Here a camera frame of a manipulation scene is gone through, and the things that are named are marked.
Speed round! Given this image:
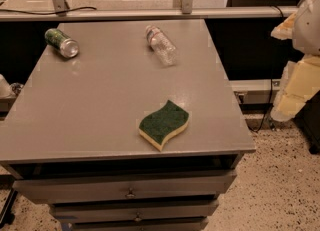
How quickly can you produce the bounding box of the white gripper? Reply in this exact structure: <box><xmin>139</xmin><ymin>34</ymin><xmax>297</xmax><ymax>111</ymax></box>
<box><xmin>271</xmin><ymin>0</ymin><xmax>320</xmax><ymax>122</ymax></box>

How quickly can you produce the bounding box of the clear plastic water bottle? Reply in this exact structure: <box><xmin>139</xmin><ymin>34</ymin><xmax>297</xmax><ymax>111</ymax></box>
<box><xmin>145</xmin><ymin>25</ymin><xmax>177</xmax><ymax>66</ymax></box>

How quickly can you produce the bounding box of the green and yellow sponge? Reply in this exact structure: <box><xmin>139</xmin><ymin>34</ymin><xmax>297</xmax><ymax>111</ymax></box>
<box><xmin>139</xmin><ymin>100</ymin><xmax>189</xmax><ymax>151</ymax></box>

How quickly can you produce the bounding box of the green soda can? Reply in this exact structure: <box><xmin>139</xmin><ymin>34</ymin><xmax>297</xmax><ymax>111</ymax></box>
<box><xmin>45</xmin><ymin>28</ymin><xmax>79</xmax><ymax>58</ymax></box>

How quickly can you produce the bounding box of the grey drawer cabinet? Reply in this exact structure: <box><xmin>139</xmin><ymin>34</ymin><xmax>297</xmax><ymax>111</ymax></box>
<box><xmin>0</xmin><ymin>20</ymin><xmax>254</xmax><ymax>231</ymax></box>

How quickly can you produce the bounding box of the white object at left edge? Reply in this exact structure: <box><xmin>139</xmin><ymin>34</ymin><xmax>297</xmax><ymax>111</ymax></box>
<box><xmin>0</xmin><ymin>74</ymin><xmax>13</xmax><ymax>98</ymax></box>

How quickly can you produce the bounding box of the black hanging cable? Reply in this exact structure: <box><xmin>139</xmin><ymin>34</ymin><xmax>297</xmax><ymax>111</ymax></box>
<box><xmin>248</xmin><ymin>5</ymin><xmax>285</xmax><ymax>133</ymax></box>

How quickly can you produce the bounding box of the black cable on ledge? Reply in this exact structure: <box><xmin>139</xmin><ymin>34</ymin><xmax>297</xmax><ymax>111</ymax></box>
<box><xmin>0</xmin><ymin>6</ymin><xmax>98</xmax><ymax>16</ymax></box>

